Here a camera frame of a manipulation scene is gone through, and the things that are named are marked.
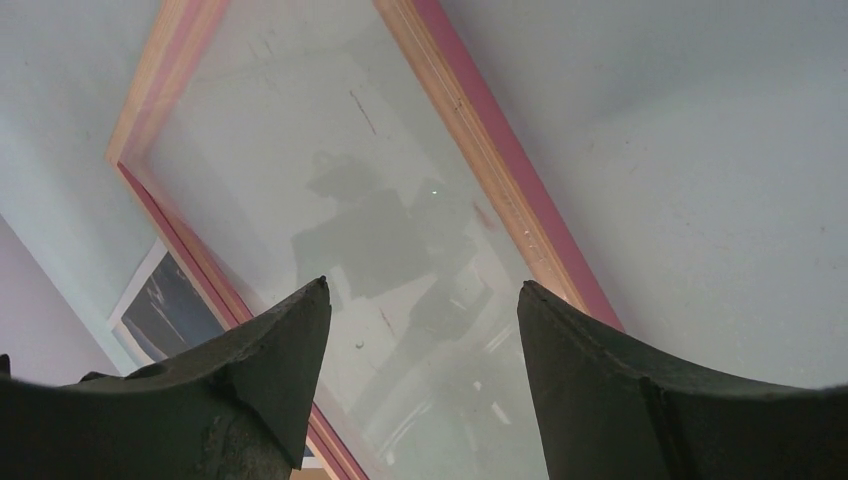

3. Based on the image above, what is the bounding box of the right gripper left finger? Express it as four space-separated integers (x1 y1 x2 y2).
1 277 332 479

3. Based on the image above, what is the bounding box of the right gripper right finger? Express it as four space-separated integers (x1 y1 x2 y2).
517 281 847 479

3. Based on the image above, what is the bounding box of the pink wooden picture frame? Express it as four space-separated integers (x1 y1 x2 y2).
105 1 616 479

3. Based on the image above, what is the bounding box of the landscape photo print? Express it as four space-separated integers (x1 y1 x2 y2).
106 240 226 367

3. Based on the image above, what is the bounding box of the brown backing board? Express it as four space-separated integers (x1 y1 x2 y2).
290 468 331 480

